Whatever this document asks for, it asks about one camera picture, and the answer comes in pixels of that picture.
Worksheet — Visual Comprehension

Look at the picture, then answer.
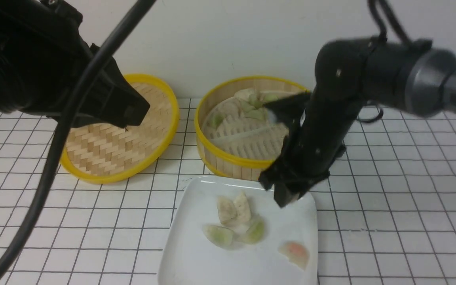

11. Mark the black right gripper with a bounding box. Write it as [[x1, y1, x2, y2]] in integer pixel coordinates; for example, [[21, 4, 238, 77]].
[[258, 91, 347, 208]]

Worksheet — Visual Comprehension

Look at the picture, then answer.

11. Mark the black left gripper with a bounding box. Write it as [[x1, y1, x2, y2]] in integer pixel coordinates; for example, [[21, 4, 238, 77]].
[[0, 0, 150, 128]]

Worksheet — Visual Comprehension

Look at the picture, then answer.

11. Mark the white steamed dumpling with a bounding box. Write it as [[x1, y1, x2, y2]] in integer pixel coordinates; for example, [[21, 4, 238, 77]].
[[233, 191, 252, 222]]

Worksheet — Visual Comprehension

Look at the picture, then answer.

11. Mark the pink steamed dumpling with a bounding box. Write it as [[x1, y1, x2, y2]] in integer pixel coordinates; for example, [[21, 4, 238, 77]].
[[277, 241, 309, 270]]

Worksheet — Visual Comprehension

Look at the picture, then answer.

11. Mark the pale green steamed dumpling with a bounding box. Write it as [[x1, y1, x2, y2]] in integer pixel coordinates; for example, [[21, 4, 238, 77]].
[[202, 225, 236, 249]]

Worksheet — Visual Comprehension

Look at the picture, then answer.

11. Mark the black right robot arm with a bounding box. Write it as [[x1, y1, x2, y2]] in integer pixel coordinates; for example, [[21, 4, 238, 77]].
[[258, 0, 456, 208]]

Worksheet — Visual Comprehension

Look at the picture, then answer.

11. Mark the white square plate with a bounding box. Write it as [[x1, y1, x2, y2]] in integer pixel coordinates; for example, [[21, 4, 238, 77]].
[[158, 176, 318, 285]]

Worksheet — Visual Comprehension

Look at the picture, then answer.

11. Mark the green dumpling in steamer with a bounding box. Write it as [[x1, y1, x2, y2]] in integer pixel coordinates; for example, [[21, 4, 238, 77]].
[[237, 92, 280, 121]]

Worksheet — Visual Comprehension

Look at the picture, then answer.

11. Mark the bamboo steamer basket yellow rim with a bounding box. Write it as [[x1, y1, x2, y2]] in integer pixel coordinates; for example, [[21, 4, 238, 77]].
[[195, 76, 306, 181]]

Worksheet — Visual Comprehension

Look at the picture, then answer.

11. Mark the white dumpling in steamer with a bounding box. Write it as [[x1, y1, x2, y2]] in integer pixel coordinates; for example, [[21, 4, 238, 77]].
[[234, 88, 258, 103]]

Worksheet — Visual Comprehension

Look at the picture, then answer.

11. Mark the white grid tablecloth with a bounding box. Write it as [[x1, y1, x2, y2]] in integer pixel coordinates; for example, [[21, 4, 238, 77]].
[[0, 99, 456, 285]]

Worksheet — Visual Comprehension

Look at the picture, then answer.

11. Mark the woven bamboo steamer lid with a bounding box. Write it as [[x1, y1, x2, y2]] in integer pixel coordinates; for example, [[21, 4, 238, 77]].
[[60, 74, 180, 184]]

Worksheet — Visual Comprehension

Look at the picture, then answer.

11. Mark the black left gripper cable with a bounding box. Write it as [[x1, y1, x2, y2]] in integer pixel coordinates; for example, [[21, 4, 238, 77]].
[[0, 0, 157, 285]]

